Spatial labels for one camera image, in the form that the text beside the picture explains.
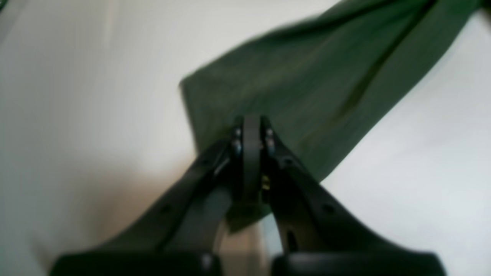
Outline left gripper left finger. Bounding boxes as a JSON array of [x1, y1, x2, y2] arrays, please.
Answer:
[[50, 126, 242, 276]]

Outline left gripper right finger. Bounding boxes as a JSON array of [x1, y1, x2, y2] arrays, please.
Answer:
[[261, 117, 446, 276]]

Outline dark green t-shirt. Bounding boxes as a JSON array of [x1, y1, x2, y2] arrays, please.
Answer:
[[178, 0, 482, 234]]

